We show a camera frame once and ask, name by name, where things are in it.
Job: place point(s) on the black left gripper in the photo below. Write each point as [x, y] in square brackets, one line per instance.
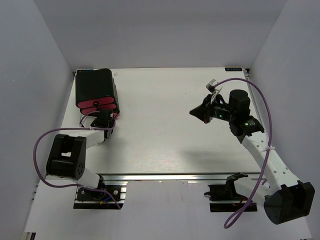
[100, 119]

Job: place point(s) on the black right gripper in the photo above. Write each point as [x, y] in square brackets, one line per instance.
[207, 110]

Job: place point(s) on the pink bottom drawer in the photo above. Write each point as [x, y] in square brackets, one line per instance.
[115, 114]

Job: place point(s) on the pink drawer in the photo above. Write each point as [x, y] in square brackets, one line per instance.
[95, 102]
[110, 106]
[115, 114]

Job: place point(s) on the pink top drawer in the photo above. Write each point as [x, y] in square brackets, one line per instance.
[95, 102]

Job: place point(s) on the black drawer cabinet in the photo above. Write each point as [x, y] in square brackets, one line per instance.
[93, 84]

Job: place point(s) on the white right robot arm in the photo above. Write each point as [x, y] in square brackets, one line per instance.
[286, 198]

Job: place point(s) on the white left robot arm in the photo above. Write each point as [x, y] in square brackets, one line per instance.
[67, 157]

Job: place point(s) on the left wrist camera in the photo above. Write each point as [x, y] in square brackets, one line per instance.
[87, 121]

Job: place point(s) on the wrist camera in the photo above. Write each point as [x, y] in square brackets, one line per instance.
[87, 121]
[214, 89]

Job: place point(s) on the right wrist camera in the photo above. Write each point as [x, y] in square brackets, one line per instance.
[214, 89]

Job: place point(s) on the aluminium table rail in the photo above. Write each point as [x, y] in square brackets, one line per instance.
[159, 177]

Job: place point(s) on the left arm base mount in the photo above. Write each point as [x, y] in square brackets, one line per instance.
[112, 198]

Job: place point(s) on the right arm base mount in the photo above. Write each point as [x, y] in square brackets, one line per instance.
[220, 195]

